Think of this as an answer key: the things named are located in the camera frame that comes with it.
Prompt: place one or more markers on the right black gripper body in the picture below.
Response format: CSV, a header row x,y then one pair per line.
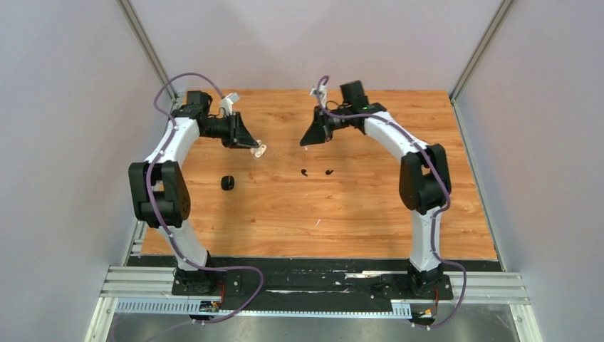
x,y
330,121

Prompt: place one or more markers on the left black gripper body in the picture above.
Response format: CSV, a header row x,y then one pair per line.
x,y
224,129

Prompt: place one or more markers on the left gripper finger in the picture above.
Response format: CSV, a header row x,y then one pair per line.
x,y
240,130
242,143

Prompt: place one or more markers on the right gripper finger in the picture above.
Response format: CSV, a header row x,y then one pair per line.
x,y
327,133
314,135

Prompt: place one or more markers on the cream earbud charging case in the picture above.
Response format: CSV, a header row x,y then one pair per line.
x,y
258,152

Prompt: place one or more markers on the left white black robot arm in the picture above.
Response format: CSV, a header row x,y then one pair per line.
x,y
159,192

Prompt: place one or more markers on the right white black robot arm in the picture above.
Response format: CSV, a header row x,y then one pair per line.
x,y
424,180

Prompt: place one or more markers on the black earbud charging case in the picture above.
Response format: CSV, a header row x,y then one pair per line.
x,y
227,183

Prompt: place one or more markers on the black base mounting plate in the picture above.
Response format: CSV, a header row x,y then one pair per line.
x,y
308,284

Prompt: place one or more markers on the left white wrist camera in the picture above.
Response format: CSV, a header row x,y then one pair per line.
x,y
226,103

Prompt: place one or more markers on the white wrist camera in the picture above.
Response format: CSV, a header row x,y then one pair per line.
x,y
321,94
226,103

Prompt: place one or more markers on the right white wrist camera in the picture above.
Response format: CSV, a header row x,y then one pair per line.
x,y
321,94

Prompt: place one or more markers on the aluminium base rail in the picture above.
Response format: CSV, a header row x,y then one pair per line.
x,y
144,290

